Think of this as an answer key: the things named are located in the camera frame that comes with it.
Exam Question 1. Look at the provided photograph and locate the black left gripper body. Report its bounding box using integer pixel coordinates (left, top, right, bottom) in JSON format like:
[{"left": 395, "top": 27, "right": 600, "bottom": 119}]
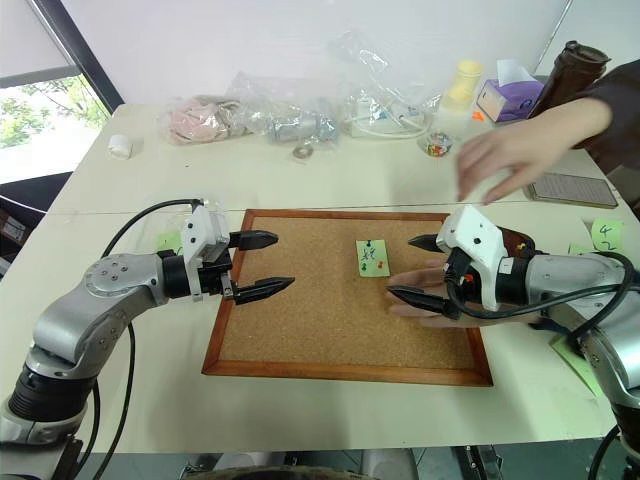
[{"left": 197, "top": 258, "right": 237, "bottom": 300}]

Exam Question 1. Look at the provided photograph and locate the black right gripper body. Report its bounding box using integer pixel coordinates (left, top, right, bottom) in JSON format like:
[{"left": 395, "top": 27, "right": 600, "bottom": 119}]
[{"left": 441, "top": 249, "right": 482, "bottom": 322}]

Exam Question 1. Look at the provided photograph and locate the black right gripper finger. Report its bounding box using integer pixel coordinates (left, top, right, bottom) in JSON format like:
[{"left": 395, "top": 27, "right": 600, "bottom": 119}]
[
  {"left": 386, "top": 285, "right": 460, "bottom": 322},
  {"left": 406, "top": 234, "right": 442, "bottom": 254}
]

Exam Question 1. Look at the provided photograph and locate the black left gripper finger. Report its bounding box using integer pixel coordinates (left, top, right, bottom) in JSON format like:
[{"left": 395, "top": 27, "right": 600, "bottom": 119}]
[
  {"left": 228, "top": 229, "right": 280, "bottom": 252},
  {"left": 231, "top": 277, "right": 297, "bottom": 308}
]

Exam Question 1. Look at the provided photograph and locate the green paper note with writing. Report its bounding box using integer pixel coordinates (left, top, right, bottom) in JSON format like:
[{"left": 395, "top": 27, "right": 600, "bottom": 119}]
[{"left": 355, "top": 239, "right": 392, "bottom": 278}]

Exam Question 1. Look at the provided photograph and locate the wood framed cork board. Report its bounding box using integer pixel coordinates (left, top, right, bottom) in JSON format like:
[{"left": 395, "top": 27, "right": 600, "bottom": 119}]
[{"left": 201, "top": 208, "right": 494, "bottom": 388}]

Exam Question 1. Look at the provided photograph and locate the clear jar of coloured pins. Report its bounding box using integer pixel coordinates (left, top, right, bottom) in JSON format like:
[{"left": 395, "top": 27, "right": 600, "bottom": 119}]
[{"left": 418, "top": 130, "right": 457, "bottom": 158}]

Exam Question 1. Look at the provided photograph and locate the green sticky note with numbers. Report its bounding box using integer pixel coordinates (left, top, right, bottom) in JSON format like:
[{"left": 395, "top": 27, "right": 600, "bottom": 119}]
[{"left": 590, "top": 218, "right": 626, "bottom": 254}]

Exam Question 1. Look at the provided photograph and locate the person's bare left hand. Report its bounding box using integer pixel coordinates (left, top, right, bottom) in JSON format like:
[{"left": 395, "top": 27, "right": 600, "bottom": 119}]
[{"left": 386, "top": 259, "right": 542, "bottom": 330}]

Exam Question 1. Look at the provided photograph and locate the person's bare right hand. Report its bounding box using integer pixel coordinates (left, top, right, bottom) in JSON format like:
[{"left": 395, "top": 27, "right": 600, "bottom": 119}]
[{"left": 455, "top": 124, "right": 550, "bottom": 206}]

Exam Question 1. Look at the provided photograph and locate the plastic bag with grey parts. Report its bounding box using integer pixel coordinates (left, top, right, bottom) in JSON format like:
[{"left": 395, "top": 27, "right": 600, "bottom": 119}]
[{"left": 226, "top": 71, "right": 347, "bottom": 147}]

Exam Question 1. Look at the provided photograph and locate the plastic bag with pink items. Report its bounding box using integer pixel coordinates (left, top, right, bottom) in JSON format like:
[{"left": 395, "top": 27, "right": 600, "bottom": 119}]
[{"left": 158, "top": 93, "right": 257, "bottom": 147}]

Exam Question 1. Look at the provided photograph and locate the large green paper sheet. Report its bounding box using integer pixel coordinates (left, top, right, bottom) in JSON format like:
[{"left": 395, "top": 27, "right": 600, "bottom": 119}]
[{"left": 549, "top": 333, "right": 602, "bottom": 397}]

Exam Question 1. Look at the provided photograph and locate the pale yellow plastic cup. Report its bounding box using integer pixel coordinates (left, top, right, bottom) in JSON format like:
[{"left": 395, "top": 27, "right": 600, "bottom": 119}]
[{"left": 441, "top": 59, "right": 486, "bottom": 117}]

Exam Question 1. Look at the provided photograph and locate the small white cylinder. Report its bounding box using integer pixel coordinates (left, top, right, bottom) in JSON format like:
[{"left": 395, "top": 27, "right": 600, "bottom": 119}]
[{"left": 107, "top": 133, "right": 135, "bottom": 161}]

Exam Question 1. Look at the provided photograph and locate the purple tissue box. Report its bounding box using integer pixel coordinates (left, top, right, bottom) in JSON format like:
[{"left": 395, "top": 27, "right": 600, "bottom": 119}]
[{"left": 474, "top": 58, "right": 546, "bottom": 124}]

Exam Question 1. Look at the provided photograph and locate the dark rounded shape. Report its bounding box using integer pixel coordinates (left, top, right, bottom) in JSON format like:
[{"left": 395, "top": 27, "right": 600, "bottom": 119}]
[{"left": 183, "top": 451, "right": 422, "bottom": 480}]

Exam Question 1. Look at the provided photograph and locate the dark shelf unit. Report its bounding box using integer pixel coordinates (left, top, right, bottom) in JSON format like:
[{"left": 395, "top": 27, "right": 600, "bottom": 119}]
[{"left": 0, "top": 171, "right": 74, "bottom": 282}]

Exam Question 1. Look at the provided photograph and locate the dark brown bottle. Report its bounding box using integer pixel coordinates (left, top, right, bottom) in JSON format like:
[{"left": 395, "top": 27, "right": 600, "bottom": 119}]
[{"left": 526, "top": 40, "right": 613, "bottom": 119}]

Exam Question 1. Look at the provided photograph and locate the white roller blind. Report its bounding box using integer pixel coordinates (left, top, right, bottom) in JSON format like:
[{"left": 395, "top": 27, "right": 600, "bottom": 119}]
[{"left": 0, "top": 0, "right": 72, "bottom": 87}]

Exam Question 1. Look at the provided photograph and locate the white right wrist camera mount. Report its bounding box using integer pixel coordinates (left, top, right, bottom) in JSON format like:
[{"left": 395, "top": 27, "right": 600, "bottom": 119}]
[{"left": 435, "top": 205, "right": 519, "bottom": 312}]

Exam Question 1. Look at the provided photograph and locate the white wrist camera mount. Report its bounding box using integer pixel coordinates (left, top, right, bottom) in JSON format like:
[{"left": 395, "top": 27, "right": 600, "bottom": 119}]
[
  {"left": 435, "top": 205, "right": 519, "bottom": 312},
  {"left": 180, "top": 202, "right": 234, "bottom": 302}
]

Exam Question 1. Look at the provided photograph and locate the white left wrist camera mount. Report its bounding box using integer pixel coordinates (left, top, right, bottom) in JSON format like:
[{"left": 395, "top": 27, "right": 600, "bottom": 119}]
[{"left": 180, "top": 202, "right": 234, "bottom": 302}]

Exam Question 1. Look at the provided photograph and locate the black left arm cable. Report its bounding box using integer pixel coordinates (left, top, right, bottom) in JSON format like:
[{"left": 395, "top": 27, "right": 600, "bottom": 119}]
[{"left": 74, "top": 198, "right": 208, "bottom": 477}]

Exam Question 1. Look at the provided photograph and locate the plastic bag with white cable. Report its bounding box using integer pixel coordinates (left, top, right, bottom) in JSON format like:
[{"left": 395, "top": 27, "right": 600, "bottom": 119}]
[{"left": 327, "top": 31, "right": 445, "bottom": 140}]

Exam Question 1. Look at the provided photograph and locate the dark window frame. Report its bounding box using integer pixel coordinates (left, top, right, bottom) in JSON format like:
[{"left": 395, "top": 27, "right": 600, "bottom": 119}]
[{"left": 28, "top": 0, "right": 124, "bottom": 122}]

